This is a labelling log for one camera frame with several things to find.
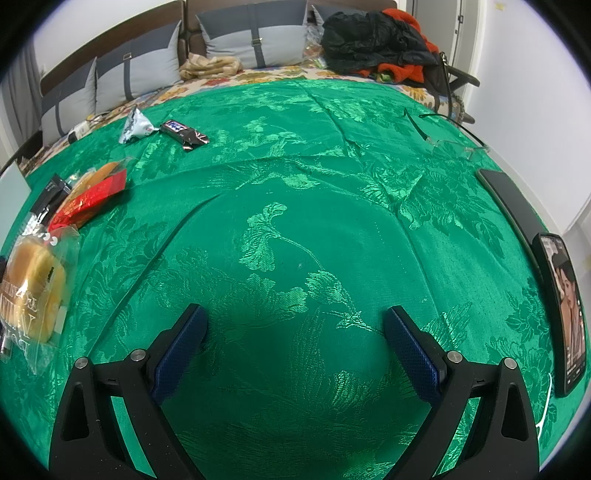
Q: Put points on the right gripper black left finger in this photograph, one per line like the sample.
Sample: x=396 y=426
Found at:
x=86 y=442

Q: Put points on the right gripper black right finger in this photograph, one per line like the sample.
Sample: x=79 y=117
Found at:
x=502 y=442

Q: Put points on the bread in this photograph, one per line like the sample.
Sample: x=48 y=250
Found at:
x=36 y=288

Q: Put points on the long black candy packet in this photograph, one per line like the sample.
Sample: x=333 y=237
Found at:
x=48 y=202

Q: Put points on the smartphone with lit screen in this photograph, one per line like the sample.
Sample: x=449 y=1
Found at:
x=566 y=312

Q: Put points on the black tablet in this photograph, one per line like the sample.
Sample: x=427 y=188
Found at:
x=518 y=211

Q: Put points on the red snack packet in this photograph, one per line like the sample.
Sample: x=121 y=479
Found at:
x=85 y=206

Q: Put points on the clear long snack packet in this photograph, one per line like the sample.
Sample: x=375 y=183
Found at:
x=85 y=177

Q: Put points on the white cardboard box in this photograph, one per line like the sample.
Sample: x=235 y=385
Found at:
x=15 y=192

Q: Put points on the eyeglasses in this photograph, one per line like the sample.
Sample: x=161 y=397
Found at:
x=446 y=138

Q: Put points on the green floral tablecloth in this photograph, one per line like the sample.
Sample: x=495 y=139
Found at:
x=313 y=209

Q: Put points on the silver foil snack packet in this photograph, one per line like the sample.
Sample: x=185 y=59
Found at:
x=136 y=126

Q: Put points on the dark chocolate bar wrapper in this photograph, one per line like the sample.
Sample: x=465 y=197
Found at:
x=187 y=137

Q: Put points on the grey cushion left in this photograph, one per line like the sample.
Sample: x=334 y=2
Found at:
x=69 y=103

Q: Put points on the grey cushion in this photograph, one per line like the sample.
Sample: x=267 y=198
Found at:
x=259 y=35
x=69 y=103
x=141 y=65

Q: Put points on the black chair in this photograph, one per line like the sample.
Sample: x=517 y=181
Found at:
x=457 y=87

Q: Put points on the grey cushion middle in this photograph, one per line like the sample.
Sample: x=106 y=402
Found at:
x=141 y=65

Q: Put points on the beige folded cloth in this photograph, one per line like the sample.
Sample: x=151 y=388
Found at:
x=200 y=67

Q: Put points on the black and orange clothes pile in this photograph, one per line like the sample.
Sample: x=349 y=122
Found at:
x=386 y=42

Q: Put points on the floral sofa cover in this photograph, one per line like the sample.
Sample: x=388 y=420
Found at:
x=436 y=93

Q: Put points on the brown sofa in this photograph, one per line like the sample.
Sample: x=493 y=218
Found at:
x=190 y=39

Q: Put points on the grey cushion right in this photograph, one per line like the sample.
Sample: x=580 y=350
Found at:
x=259 y=35

